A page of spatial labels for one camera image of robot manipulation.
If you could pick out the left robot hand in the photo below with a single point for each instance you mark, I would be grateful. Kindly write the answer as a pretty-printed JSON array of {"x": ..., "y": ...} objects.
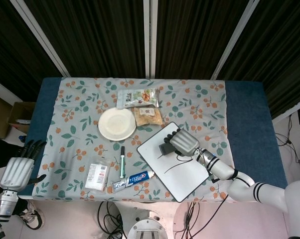
[{"x": 16, "y": 173}]

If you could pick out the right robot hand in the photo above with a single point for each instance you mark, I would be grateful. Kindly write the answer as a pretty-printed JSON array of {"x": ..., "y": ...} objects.
[{"x": 186, "y": 143}]

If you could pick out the dark grey whiteboard eraser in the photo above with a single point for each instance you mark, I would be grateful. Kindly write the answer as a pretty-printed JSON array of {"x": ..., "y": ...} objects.
[{"x": 168, "y": 149}]

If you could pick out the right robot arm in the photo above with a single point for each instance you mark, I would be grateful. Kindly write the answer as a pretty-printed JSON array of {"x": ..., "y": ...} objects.
[{"x": 224, "y": 171}]

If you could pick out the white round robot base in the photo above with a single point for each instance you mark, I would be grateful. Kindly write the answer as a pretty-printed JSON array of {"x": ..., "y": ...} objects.
[{"x": 147, "y": 226}]

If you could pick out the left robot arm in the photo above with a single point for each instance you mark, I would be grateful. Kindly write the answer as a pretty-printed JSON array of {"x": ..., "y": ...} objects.
[{"x": 3, "y": 206}]

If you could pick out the white whiteboard with black rim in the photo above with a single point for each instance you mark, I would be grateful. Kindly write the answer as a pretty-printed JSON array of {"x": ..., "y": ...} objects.
[{"x": 150, "y": 154}]

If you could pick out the clear bag of orange snacks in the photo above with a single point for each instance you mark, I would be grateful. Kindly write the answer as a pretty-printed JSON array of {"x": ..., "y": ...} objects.
[{"x": 147, "y": 117}]

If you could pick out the black and white sneaker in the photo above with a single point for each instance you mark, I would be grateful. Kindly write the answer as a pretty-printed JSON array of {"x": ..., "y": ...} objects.
[{"x": 34, "y": 216}]

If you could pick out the blue toothpaste tube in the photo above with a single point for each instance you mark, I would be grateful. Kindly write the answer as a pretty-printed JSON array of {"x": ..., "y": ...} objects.
[{"x": 137, "y": 178}]

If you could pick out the brown cardboard box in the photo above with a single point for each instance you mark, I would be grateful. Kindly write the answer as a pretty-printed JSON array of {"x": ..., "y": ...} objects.
[{"x": 0, "y": 114}]

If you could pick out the blue table cover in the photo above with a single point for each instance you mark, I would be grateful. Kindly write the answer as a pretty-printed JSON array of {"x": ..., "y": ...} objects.
[{"x": 249, "y": 124}]

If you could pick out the green snack bag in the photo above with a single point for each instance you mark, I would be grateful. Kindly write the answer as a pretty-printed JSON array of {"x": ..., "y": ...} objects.
[{"x": 137, "y": 97}]

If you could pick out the green marker pen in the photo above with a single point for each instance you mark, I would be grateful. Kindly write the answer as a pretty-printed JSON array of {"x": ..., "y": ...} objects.
[{"x": 122, "y": 164}]

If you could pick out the floral patterned tablecloth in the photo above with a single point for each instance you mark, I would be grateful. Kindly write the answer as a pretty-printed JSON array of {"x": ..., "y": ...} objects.
[{"x": 75, "y": 139}]

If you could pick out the white round plate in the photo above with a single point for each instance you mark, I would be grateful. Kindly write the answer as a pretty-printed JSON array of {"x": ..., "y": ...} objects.
[{"x": 117, "y": 124}]

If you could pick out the white tissue pack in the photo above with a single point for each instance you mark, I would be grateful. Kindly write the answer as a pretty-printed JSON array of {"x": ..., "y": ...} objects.
[{"x": 97, "y": 175}]

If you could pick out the black pleated curtain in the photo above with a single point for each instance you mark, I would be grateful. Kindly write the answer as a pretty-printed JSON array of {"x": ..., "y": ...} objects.
[
  {"x": 95, "y": 37},
  {"x": 194, "y": 37},
  {"x": 13, "y": 54},
  {"x": 282, "y": 49}
]

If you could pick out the white frame post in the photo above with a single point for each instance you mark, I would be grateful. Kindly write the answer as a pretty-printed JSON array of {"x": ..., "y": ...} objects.
[
  {"x": 43, "y": 39},
  {"x": 150, "y": 37},
  {"x": 234, "y": 39}
]

